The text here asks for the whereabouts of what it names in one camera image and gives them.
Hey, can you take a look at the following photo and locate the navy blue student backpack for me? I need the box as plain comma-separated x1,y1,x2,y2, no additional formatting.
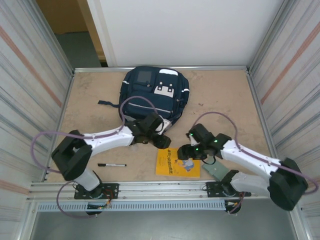
97,65,190,131

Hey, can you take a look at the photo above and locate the pale green wallet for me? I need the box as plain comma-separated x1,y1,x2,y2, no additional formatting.
201,159,230,181

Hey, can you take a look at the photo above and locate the aluminium frame post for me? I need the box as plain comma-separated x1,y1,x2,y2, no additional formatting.
246,0,301,76
24,0,76,76

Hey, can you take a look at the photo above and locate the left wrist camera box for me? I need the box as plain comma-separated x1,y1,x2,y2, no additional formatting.
159,119,173,135

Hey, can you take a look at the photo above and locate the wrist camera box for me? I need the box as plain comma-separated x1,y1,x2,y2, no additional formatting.
189,134,200,148
159,119,173,135

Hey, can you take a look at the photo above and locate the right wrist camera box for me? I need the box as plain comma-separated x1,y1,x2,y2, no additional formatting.
189,134,200,148

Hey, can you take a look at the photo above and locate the black and white marker pen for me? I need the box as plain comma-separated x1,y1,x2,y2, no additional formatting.
97,162,127,168

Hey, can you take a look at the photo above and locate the yellow book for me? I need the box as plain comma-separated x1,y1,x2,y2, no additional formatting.
155,147,202,179

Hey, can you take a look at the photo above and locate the aluminium table side rail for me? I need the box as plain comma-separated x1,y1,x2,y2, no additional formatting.
42,72,76,181
246,71,286,179

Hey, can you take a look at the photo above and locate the aluminium table end rail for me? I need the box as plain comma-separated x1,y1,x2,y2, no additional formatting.
73,65,251,74

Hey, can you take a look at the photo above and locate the grey slotted cable duct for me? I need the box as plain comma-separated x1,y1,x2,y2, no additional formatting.
36,201,227,213

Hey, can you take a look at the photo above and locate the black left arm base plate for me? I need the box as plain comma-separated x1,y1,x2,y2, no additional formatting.
74,183,120,200

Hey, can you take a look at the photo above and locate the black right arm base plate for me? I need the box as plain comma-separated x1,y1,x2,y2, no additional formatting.
205,181,252,198

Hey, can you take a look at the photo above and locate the grey metal shelf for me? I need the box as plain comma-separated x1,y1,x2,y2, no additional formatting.
29,211,301,240

